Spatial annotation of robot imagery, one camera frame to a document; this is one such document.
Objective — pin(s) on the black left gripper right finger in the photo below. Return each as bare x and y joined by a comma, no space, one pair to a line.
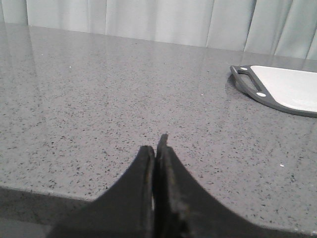
184,209

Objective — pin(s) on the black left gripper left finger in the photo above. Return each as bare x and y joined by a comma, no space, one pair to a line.
123,211

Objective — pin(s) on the white curtain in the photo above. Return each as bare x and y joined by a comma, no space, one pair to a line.
274,27

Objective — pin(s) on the white grey cutting board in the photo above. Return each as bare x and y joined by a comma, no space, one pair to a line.
287,90

